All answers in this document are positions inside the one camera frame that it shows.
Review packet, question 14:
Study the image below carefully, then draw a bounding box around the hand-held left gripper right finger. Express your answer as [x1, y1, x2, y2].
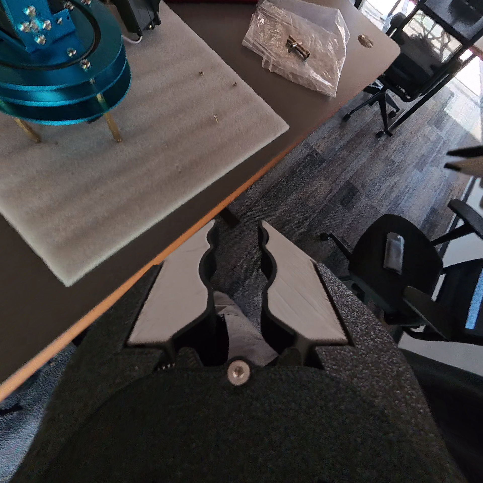
[258, 221, 349, 345]

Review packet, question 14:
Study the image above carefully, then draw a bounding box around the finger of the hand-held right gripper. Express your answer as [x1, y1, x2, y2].
[446, 145, 483, 159]
[445, 155, 483, 177]

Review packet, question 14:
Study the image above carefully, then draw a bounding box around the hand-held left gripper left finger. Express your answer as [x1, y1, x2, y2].
[128, 220, 219, 346]

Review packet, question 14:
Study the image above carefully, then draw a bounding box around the large clear parts bag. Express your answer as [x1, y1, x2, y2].
[241, 0, 351, 98]

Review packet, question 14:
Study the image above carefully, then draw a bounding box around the silver cross wrench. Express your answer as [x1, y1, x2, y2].
[286, 35, 312, 60]

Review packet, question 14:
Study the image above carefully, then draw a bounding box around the person's grey trouser leg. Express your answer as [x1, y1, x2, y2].
[213, 291, 278, 367]

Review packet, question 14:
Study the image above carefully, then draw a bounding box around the small grey pouch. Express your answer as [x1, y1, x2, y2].
[383, 232, 405, 274]

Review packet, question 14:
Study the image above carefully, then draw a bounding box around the white foam mat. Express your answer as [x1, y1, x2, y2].
[0, 0, 290, 287]

